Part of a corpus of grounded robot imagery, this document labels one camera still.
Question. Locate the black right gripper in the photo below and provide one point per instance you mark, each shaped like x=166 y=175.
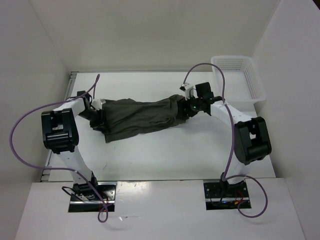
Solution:
x=184 y=104

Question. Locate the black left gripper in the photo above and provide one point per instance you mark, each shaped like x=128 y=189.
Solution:
x=99 y=125

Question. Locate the dark olive green shorts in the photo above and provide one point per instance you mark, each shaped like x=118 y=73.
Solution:
x=127 y=118

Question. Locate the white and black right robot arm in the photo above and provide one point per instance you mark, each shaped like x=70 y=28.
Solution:
x=250 y=141

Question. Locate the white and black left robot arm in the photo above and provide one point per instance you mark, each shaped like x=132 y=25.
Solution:
x=60 y=135

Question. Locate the white perforated plastic basket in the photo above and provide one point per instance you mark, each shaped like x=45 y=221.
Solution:
x=242 y=80

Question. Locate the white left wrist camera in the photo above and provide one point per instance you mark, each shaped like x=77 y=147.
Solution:
x=97 y=104

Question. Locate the aluminium table edge rail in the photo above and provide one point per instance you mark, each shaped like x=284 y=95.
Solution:
x=46 y=173

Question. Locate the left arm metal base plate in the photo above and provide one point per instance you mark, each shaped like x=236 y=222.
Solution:
x=79 y=203

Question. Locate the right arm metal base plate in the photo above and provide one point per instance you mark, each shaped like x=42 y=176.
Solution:
x=227 y=197

